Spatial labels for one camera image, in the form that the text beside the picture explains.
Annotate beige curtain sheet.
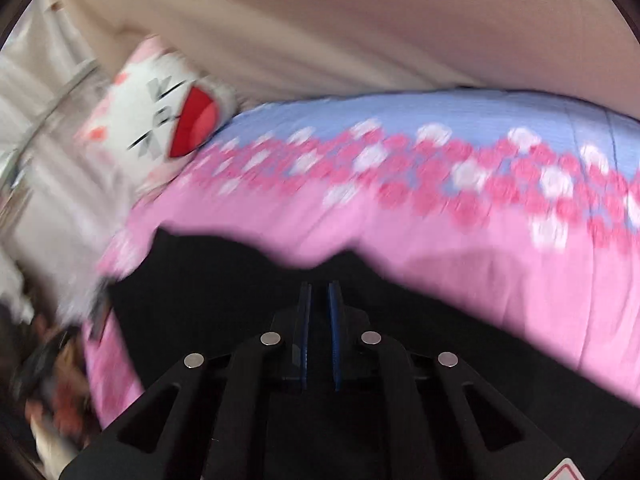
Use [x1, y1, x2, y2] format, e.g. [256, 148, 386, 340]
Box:
[62, 0, 639, 117]

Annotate silver satin curtain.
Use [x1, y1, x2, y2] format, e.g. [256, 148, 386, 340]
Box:
[1, 0, 129, 322]

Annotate white cat face pillow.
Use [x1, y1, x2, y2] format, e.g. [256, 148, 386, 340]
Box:
[76, 36, 238, 198]

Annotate pink rose bedsheet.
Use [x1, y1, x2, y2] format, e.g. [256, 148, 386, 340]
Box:
[100, 90, 639, 402]

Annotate black pants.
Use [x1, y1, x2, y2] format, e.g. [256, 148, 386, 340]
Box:
[108, 230, 639, 479]

